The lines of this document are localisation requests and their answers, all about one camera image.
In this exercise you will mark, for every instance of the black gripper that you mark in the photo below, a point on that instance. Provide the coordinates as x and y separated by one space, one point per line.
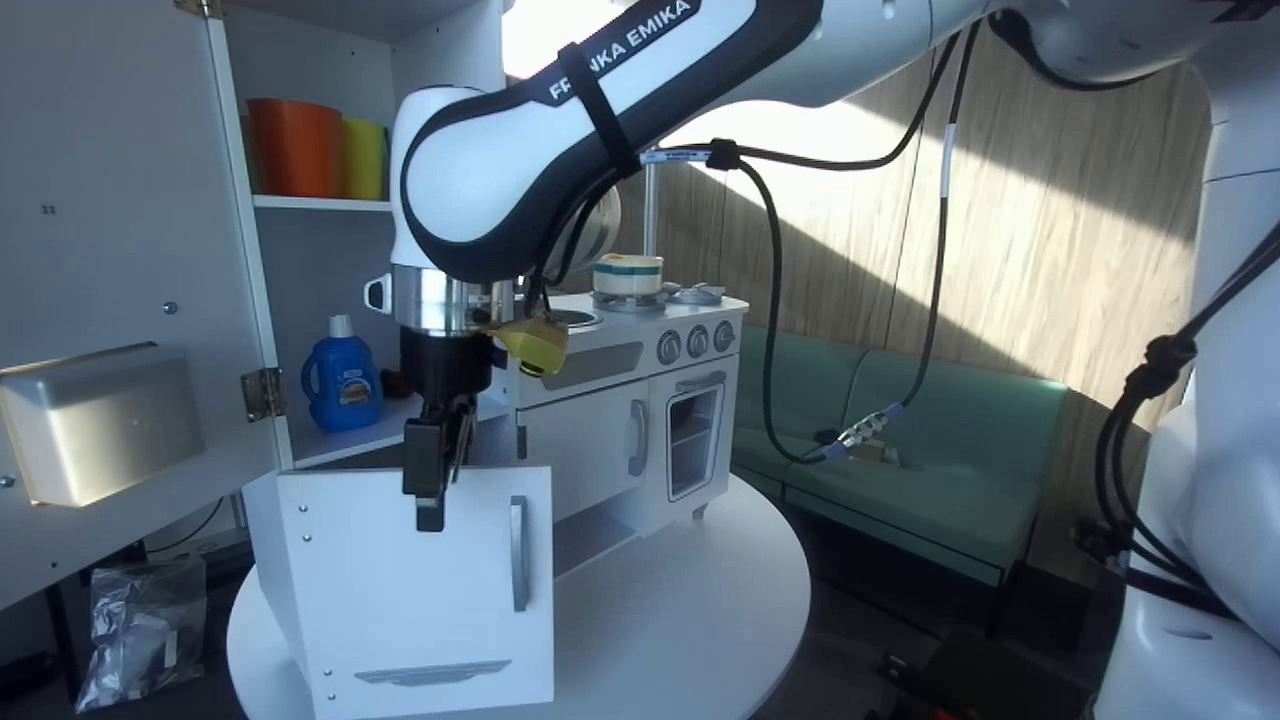
447 375

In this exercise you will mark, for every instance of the small white cabinet door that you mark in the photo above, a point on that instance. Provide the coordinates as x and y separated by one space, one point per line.
587 455

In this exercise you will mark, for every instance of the large white cabinet door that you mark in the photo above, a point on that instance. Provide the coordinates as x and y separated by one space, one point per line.
387 601

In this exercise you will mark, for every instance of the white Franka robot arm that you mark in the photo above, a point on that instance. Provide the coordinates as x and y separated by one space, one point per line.
602 145

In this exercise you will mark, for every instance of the blue detergent bottle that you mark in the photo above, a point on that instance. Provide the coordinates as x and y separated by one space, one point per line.
342 381

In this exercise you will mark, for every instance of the grey oven knob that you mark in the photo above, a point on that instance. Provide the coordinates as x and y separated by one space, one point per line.
698 342
670 346
723 334

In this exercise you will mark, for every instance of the toy oven door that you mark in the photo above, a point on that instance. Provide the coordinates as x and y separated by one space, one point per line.
693 440

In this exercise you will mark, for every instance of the white toy pot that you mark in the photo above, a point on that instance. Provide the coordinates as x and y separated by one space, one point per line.
628 282

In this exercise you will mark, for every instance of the round white table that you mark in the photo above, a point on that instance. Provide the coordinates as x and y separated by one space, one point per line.
664 613

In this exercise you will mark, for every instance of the metal toy utensils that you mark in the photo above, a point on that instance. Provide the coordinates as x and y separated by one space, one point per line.
698 295

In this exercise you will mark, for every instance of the yellow cup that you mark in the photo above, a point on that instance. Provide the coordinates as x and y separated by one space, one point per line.
365 161

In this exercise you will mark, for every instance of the orange cup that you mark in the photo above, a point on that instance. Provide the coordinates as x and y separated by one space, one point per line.
292 145

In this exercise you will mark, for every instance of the silver metal box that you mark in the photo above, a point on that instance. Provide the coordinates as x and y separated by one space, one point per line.
92 421

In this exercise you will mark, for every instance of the clear plastic bag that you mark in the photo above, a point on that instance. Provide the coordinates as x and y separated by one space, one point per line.
134 632

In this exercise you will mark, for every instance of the white toy kitchen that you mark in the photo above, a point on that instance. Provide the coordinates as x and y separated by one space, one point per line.
123 202

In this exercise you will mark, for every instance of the yellow wrist camera mount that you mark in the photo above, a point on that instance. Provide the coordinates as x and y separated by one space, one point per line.
535 346

